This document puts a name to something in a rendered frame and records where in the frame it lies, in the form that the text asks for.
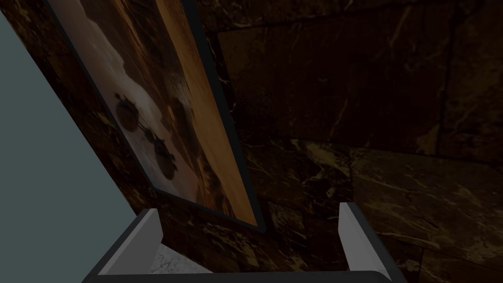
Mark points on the framed brown landscape picture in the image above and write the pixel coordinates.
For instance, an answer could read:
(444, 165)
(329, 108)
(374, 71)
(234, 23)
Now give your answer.
(157, 98)

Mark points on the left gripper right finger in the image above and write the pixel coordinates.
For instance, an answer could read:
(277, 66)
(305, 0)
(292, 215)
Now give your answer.
(361, 243)

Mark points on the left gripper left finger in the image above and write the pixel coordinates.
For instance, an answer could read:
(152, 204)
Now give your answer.
(135, 247)

